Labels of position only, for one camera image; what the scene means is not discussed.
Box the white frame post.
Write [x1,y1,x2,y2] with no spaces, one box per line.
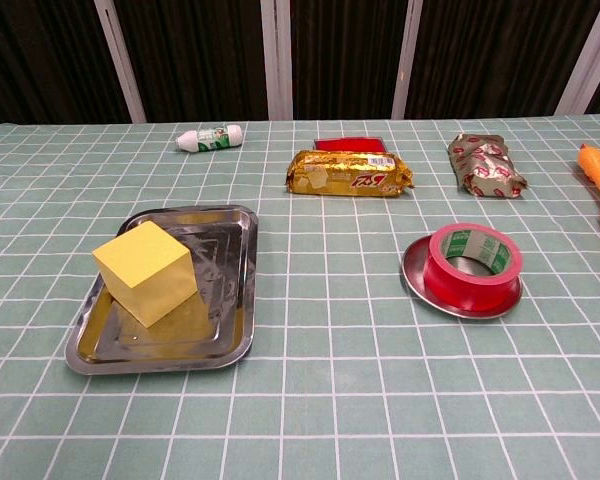
[553,0,600,116]
[391,0,425,120]
[93,0,147,124]
[259,0,295,121]

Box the crumpled silver snack packet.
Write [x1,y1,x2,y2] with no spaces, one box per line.
[447,132,530,200]

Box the flat red box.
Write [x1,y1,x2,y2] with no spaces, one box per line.
[313,137,387,153]

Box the green checked tablecloth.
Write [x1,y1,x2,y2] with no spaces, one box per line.
[0,113,600,480]

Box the dark pleated curtain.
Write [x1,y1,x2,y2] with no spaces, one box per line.
[0,0,600,127]

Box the white green plastic bottle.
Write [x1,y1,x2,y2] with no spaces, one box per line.
[174,124,245,153]

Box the rectangular steel tray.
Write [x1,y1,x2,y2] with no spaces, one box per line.
[63,203,259,376]

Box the red tape roll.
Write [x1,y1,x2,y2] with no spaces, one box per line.
[423,223,524,312]

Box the gold biscuit packet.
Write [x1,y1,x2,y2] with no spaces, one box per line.
[284,148,415,200]

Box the round steel plate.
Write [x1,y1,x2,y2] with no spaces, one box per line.
[399,234,525,320]

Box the yellow foam cube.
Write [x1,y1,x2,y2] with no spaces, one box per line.
[91,220,200,330]

